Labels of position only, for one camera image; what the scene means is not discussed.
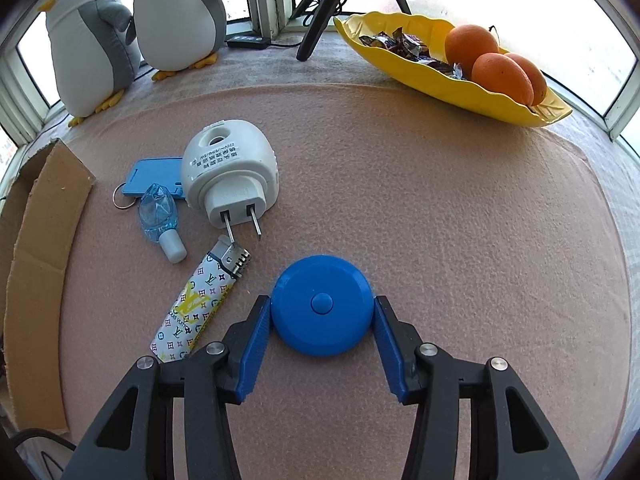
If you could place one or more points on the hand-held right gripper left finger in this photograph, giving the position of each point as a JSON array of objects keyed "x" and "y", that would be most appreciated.
[{"x": 252, "y": 345}]

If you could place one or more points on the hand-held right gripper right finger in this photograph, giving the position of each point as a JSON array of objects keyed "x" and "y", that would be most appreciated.
[{"x": 390, "y": 350}]

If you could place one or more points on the white patterned lighter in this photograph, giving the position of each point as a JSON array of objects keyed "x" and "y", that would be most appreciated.
[{"x": 195, "y": 310}]

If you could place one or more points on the round blue tape measure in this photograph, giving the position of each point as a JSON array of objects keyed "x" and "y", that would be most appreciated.
[{"x": 322, "y": 305}]

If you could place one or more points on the small clear blue bottle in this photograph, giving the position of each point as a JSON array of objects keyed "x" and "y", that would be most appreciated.
[{"x": 155, "y": 215}]

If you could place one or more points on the white plug-in mosquito heater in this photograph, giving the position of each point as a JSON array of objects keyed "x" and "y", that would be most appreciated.
[{"x": 225, "y": 165}]

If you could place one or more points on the blue phone stand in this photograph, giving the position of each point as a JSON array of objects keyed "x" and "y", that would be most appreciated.
[{"x": 150, "y": 175}]

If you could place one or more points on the cardboard box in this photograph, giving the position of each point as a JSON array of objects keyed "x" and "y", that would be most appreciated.
[{"x": 40, "y": 260}]

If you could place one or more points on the pink fleece blanket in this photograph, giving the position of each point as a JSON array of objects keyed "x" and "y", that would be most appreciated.
[{"x": 450, "y": 235}]

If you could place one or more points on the yellow leaf-shaped bowl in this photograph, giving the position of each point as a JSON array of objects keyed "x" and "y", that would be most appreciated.
[{"x": 450, "y": 92}]

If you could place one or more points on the grey checked cloth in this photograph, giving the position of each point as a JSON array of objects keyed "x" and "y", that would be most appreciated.
[{"x": 300, "y": 70}]

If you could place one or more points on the orange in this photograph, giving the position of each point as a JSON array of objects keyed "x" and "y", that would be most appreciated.
[
  {"x": 470, "y": 45},
  {"x": 500, "y": 80},
  {"x": 537, "y": 80}
]

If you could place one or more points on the black inline control box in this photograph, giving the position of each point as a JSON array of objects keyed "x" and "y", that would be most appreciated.
[{"x": 247, "y": 41}]

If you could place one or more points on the pile of wrapped candies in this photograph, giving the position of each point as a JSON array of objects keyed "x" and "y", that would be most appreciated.
[{"x": 405, "y": 45}]

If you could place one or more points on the large penguin plush toy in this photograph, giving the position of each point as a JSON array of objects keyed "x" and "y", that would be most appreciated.
[{"x": 85, "y": 60}]

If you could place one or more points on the small penguin plush toy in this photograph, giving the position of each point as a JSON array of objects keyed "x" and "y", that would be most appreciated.
[{"x": 175, "y": 20}]

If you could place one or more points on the black tripod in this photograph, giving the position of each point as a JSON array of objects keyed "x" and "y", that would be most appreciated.
[{"x": 320, "y": 15}]

